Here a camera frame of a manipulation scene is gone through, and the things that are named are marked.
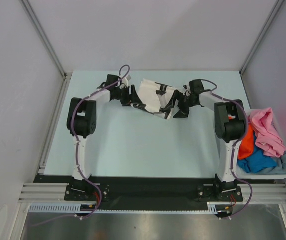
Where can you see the white t shirt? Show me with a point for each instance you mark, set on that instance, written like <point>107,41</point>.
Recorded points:
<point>156,96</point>

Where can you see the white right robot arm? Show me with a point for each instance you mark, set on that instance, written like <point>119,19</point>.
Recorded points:
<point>230,127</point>

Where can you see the orange t shirt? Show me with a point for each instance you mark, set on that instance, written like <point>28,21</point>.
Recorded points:
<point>246,147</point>

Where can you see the light blue t shirt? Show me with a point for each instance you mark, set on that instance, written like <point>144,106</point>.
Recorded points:
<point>280,167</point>

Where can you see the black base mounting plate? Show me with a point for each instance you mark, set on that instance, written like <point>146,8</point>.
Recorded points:
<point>141,193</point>

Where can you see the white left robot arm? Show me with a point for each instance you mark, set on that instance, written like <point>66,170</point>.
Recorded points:
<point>81,124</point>

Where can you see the pink t shirt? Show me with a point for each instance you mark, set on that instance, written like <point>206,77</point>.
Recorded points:
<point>267,137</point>

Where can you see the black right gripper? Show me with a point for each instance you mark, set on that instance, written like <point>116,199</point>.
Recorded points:
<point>184,112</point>

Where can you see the aluminium frame rail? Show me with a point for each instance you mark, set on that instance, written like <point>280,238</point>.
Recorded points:
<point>55,192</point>

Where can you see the white perforated laundry basket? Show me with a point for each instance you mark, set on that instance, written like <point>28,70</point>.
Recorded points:
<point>259,175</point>

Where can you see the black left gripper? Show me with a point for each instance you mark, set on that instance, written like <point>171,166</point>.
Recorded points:
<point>133,98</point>

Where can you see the white slotted cable duct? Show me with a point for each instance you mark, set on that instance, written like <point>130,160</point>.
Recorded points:
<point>86,208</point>

